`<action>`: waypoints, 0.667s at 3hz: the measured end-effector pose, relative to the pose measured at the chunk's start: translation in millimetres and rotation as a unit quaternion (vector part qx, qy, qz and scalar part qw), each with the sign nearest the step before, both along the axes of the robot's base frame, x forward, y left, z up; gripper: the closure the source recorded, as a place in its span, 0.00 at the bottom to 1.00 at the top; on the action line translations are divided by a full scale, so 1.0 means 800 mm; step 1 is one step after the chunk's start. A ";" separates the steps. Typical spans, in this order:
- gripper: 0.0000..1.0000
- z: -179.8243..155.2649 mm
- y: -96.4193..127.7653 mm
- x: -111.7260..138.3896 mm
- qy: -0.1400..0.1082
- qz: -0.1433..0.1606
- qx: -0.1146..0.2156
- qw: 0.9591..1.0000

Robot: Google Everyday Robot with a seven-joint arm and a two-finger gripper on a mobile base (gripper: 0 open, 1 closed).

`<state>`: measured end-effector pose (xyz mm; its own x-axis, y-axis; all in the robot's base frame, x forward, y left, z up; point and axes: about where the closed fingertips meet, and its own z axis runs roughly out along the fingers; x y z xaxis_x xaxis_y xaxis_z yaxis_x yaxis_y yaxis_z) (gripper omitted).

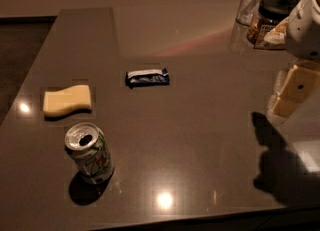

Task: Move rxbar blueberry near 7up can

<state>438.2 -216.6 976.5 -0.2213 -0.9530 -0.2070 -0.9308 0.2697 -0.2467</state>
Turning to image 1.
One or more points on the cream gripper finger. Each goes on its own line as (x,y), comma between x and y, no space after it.
(302,80)
(280,80)

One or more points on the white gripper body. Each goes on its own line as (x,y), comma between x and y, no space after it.
(304,31)

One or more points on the blue rxbar blueberry wrapper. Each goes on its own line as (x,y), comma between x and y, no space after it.
(150,77)

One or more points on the silver 7up can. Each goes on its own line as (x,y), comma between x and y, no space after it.
(86,145)

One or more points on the yellow sponge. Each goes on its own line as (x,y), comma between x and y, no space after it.
(66,101)

